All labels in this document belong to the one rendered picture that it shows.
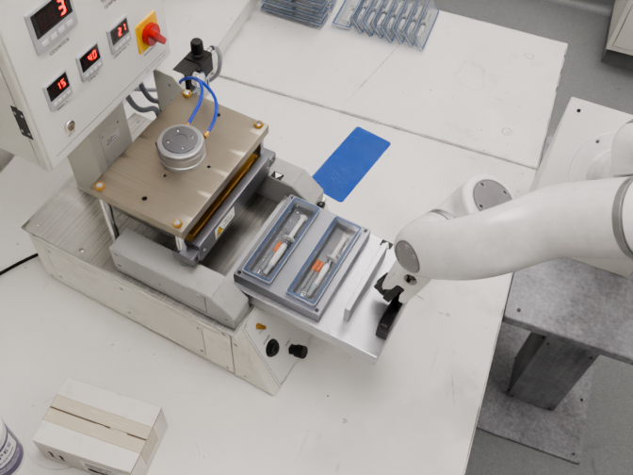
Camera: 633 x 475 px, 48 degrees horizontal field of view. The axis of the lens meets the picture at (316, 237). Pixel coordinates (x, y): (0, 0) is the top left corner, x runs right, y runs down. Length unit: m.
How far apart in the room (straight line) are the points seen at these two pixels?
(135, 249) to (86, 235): 0.15
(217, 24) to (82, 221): 0.79
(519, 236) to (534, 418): 1.45
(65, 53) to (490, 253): 0.66
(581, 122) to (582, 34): 1.99
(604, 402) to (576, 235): 1.59
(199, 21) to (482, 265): 1.31
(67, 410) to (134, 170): 0.43
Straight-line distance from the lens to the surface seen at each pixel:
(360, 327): 1.19
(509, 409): 2.26
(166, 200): 1.16
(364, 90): 1.87
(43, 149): 1.15
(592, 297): 1.61
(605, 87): 3.30
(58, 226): 1.40
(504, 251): 0.86
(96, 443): 1.28
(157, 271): 1.22
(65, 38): 1.10
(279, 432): 1.34
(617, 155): 1.17
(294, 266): 1.21
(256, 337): 1.28
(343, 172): 1.67
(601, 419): 2.36
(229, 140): 1.24
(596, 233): 0.81
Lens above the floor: 2.01
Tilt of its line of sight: 55 degrees down
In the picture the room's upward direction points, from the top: 5 degrees clockwise
